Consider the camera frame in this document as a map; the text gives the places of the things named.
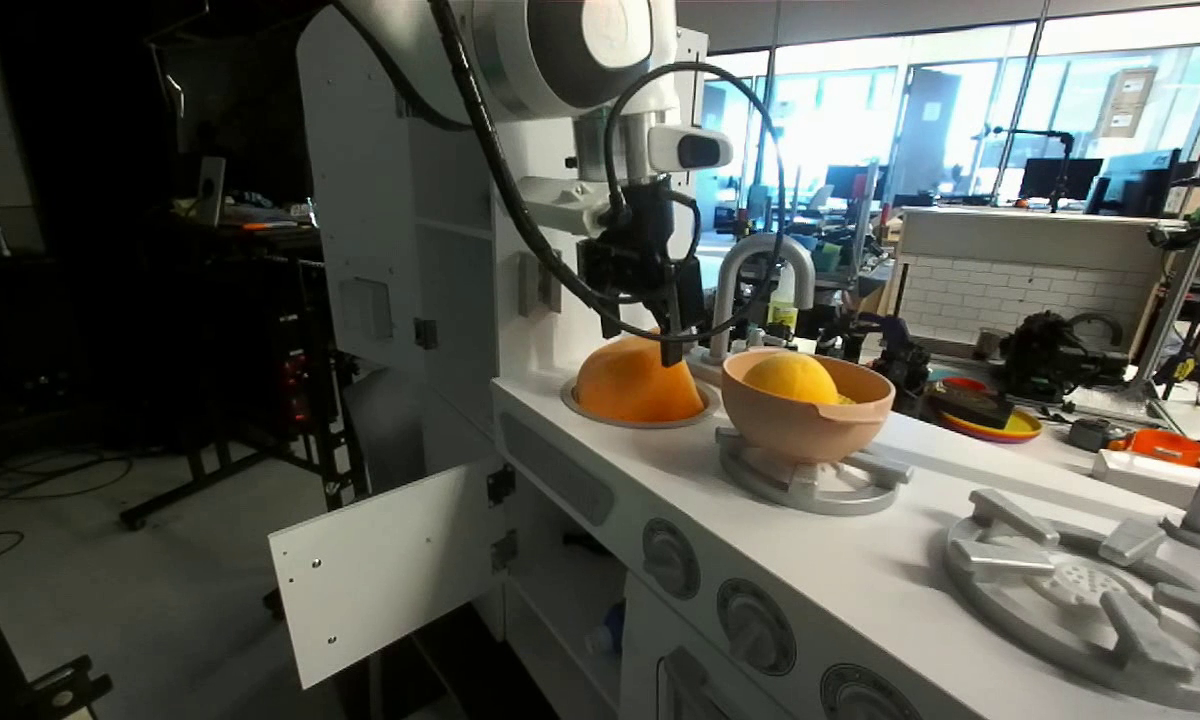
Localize grey toy faucet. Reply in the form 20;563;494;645
703;232;818;370

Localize orange round dish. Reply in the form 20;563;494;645
929;374;1046;449

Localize black floor stand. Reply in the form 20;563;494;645
114;451;233;536

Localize black floor device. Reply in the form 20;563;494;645
0;616;114;720

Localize white toy kitchen body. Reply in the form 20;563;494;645
293;0;1200;720

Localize white spray bottle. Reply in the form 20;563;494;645
763;272;803;340

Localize grey stove knob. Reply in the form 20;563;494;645
815;661;929;720
710;577;798;679
639;514;703;604

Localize orange juice pitcher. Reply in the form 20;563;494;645
573;331;710;432

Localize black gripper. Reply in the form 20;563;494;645
574;175;710;370

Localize framed wall poster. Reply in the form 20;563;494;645
1096;63;1159;140

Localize grey toy stove burner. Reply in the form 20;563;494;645
710;426;915;521
941;485;1200;717

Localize white cabinet door grey handle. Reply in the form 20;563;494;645
267;455;513;690

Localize black desk monitor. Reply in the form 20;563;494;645
1014;157;1108;206

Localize yellow lemon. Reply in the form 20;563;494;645
740;352;847;413

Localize grey toy wall phone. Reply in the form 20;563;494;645
513;252;563;318

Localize tan bowl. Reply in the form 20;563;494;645
716;346;900;472

